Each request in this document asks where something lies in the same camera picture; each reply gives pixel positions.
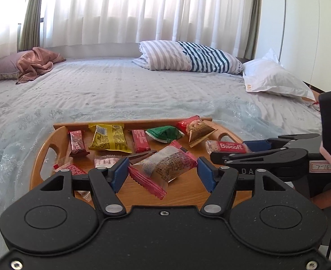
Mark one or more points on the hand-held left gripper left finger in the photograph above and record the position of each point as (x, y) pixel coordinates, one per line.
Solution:
(120, 174)

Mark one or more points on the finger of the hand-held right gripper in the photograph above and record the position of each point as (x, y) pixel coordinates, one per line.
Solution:
(266, 156)
(255, 145)

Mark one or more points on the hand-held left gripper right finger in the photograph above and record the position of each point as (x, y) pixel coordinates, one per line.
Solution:
(207, 174)

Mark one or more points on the pink and white snack packet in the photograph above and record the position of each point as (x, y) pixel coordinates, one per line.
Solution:
(106, 161)

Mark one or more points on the red and white biscuit packet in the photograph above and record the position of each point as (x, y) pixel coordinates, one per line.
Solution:
(230, 146)

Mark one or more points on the brown snack packet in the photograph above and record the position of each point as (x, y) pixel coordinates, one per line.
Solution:
(140, 156)

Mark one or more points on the wooden tray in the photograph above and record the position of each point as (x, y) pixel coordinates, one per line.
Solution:
(182, 194)

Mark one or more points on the bright red snack bar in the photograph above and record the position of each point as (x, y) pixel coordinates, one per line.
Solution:
(140, 141)

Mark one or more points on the clear snack packet red ends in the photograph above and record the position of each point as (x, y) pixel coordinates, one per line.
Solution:
(165, 166)

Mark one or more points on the nut-print snack packet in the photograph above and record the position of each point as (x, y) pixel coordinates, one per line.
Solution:
(196, 129)

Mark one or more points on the red and white snack packet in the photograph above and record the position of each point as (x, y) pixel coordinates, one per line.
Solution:
(74, 169)

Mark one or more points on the green snack packet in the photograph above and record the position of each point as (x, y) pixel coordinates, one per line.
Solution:
(165, 133)

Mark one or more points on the yellow snack packet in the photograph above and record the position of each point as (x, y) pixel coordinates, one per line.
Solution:
(109, 139)

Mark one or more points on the dark red snack bar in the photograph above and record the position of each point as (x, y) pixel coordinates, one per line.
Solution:
(76, 143)

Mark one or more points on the white pillow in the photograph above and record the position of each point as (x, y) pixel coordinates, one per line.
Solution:
(272, 76)

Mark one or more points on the green curtain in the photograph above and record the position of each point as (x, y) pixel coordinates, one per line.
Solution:
(31, 19)
(255, 19)

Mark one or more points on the striped pillow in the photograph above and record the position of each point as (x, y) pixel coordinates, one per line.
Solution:
(165, 54)

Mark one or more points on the pink blanket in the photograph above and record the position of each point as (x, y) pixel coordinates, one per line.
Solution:
(36, 62)

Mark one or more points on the purple pillow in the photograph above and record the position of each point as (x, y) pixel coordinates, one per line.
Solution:
(5, 66)

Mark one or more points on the brown wooden bed frame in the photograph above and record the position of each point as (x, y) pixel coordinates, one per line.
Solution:
(313, 88)

